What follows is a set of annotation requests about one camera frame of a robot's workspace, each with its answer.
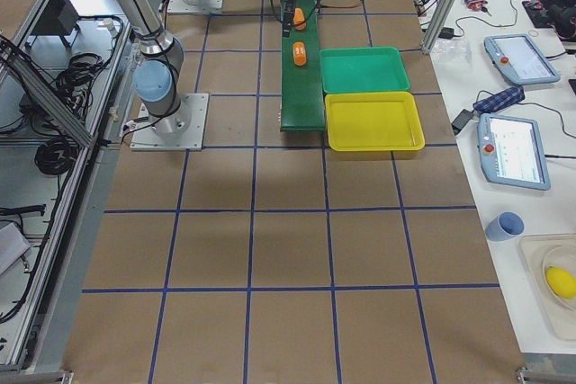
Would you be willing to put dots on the yellow lemon toy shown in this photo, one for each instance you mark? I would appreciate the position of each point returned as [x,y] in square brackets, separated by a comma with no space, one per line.
[561,282]

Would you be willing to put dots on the teach pendant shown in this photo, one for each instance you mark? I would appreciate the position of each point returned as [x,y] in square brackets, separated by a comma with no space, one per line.
[511,152]
[519,60]

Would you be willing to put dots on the blue plastic cup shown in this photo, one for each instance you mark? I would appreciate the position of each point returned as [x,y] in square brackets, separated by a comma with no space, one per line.
[505,226]

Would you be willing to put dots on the green conveyor belt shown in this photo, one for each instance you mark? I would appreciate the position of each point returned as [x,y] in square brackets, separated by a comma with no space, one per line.
[302,98]

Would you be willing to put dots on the blue plaid pouch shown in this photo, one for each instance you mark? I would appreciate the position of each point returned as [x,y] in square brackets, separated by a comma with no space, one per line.
[487,102]

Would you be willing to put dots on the green plastic tray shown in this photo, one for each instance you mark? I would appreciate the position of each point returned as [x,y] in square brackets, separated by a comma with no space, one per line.
[362,70]

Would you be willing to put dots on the black power adapter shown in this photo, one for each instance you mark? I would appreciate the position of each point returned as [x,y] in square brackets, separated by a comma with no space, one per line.
[461,120]

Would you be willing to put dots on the yellow plastic tray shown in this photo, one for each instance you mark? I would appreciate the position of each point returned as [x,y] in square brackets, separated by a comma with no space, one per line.
[381,121]

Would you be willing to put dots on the clear plastic bin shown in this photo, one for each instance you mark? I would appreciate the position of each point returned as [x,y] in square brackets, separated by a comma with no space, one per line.
[540,253]

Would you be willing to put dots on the near teach pendant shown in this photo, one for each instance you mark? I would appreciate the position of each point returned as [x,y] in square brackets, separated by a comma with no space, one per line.
[511,152]

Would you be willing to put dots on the orange cylinder with 4680 label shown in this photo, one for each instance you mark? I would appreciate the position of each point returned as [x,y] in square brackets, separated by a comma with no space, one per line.
[299,54]

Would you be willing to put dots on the plain orange cylinder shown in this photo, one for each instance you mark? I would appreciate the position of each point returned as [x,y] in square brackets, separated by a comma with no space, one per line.
[299,19]

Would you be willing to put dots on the far teach pendant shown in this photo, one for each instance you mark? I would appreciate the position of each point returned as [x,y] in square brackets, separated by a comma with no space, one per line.
[519,60]

